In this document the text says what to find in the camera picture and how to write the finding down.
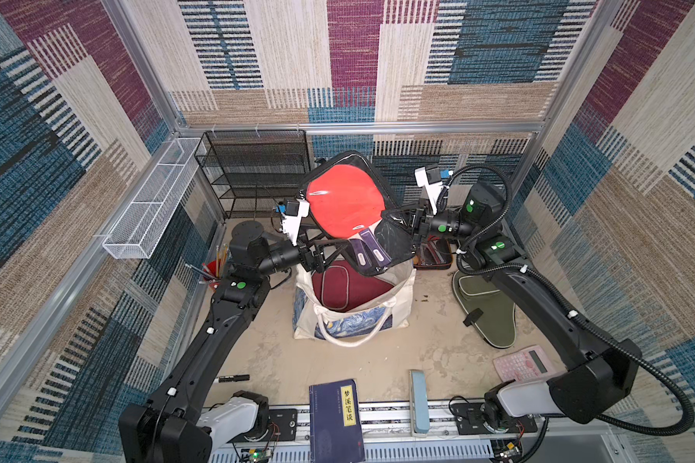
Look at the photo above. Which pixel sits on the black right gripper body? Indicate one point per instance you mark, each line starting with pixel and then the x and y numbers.
pixel 415 221

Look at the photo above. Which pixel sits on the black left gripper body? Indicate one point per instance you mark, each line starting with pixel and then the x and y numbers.
pixel 308 262

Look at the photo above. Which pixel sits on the maroon paddle case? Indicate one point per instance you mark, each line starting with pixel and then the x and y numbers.
pixel 340 288

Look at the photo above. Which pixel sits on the clear bagged red paddle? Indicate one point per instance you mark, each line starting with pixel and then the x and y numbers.
pixel 351 202

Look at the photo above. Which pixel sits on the white canvas tote bag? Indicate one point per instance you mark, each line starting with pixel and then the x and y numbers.
pixel 391 311

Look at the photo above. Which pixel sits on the green paddle case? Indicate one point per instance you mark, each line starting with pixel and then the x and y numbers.
pixel 487 309

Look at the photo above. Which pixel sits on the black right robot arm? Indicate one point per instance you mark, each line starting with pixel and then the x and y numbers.
pixel 600 370

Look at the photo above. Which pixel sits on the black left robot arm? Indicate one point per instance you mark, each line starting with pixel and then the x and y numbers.
pixel 171 426

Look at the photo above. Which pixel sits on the red metal pencil bucket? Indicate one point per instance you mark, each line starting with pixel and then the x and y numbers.
pixel 214 273

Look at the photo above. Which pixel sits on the black mesh shelf rack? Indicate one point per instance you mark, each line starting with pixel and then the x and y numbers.
pixel 252 171

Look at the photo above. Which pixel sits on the black marker pen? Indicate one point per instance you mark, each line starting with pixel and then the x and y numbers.
pixel 232 378

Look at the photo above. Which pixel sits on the light blue eraser block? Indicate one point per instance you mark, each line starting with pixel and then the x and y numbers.
pixel 419 403

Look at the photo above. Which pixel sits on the dark blue book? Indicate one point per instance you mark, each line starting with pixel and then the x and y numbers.
pixel 335 427

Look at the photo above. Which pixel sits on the pink calculator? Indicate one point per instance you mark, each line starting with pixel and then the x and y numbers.
pixel 529 363

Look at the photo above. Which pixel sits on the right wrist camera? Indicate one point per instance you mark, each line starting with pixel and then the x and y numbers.
pixel 435 182

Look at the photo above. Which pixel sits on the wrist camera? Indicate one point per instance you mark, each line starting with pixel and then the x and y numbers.
pixel 435 182
pixel 292 212

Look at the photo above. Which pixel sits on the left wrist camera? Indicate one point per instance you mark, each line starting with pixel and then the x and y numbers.
pixel 292 212

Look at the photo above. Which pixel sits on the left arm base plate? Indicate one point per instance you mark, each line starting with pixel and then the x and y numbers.
pixel 283 425

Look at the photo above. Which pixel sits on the white wire basket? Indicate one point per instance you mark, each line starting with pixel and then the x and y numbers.
pixel 141 226

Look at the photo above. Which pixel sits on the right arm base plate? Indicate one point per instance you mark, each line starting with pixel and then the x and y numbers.
pixel 470 419

